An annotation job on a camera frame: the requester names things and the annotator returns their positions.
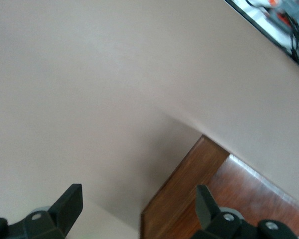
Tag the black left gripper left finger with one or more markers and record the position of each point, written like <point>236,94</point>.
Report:
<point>64,211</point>

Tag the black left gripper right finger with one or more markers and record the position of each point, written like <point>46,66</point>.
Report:
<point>209,214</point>

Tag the dark brown wooden cabinet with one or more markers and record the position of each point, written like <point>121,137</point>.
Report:
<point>189,189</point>

